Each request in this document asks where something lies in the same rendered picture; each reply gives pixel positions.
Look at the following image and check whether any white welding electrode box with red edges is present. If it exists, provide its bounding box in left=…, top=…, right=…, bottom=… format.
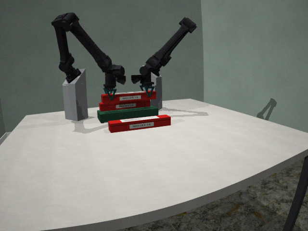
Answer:
left=101, top=91, right=156, bottom=104

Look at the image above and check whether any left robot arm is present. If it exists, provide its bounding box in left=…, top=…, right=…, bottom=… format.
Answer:
left=131, top=17, right=197, bottom=84

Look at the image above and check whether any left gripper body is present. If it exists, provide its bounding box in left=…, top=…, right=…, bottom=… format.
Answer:
left=140, top=74, right=154, bottom=87

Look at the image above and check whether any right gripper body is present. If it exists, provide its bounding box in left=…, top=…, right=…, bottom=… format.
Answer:
left=103, top=76, right=116, bottom=90

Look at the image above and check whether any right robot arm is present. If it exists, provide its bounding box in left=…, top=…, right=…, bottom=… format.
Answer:
left=51, top=13, right=126, bottom=85

